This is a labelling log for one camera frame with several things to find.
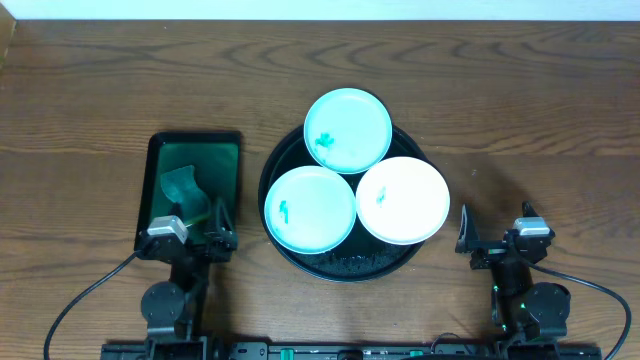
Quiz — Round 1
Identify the green scouring sponge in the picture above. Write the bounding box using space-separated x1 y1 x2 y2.
160 165 211 226

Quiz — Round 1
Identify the mint plate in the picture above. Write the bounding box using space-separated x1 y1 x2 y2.
303 88 393 174
263 166 357 255

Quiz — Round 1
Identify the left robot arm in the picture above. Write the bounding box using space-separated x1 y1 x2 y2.
136 199 238 360

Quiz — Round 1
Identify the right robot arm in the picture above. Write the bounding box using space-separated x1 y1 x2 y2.
455 202 571 359

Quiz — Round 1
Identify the black rectangular water tray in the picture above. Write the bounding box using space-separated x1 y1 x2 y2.
136 131 241 242

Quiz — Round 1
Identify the white plate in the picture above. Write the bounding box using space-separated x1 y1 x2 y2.
355 157 451 245

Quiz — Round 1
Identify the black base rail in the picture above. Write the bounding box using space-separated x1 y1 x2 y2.
100 342 602 360

